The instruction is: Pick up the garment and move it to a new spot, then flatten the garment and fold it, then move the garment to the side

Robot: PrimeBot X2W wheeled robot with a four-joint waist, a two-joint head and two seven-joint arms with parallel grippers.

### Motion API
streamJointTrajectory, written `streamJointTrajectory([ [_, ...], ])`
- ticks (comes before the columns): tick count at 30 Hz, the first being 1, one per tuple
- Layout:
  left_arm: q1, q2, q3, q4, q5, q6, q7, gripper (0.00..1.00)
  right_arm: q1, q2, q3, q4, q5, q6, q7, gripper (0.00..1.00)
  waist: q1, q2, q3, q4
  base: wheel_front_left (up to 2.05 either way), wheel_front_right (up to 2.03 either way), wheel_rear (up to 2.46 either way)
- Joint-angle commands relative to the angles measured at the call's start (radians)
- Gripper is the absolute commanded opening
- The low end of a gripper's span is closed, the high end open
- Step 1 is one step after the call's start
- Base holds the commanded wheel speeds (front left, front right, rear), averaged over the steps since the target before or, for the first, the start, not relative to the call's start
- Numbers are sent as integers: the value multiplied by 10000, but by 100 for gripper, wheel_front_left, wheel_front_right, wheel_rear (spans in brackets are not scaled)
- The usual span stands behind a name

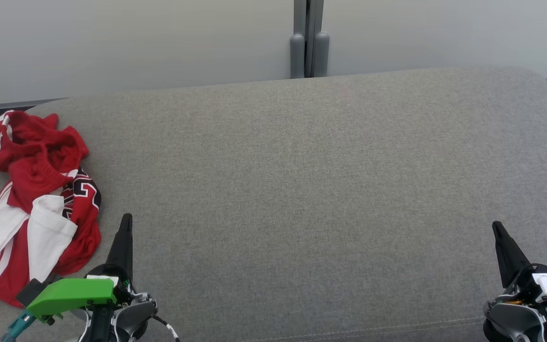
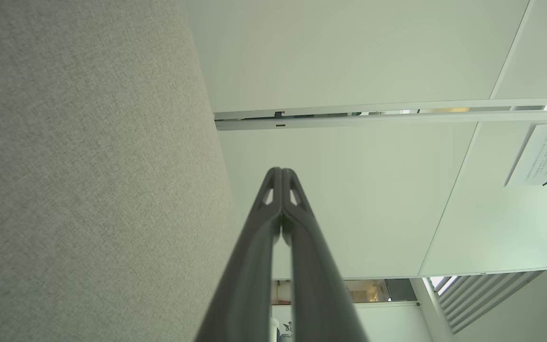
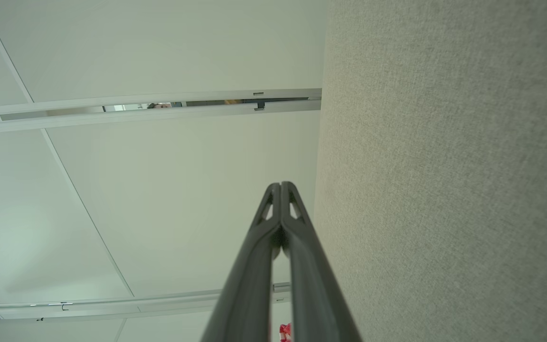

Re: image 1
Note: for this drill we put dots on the red jersey with white sleeves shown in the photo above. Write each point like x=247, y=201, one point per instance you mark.
x=45, y=232

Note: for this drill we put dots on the grey partition post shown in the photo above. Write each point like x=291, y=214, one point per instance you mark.
x=320, y=52
x=298, y=52

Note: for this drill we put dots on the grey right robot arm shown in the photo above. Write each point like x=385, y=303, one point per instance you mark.
x=515, y=318

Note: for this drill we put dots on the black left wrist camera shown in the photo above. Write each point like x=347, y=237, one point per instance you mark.
x=29, y=292

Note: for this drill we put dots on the grey fabric sofa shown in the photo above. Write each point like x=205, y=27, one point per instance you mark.
x=302, y=199

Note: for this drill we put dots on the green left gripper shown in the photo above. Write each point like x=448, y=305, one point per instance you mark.
x=71, y=294

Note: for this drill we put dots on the red shorts with white stripes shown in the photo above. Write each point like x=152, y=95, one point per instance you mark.
x=36, y=152

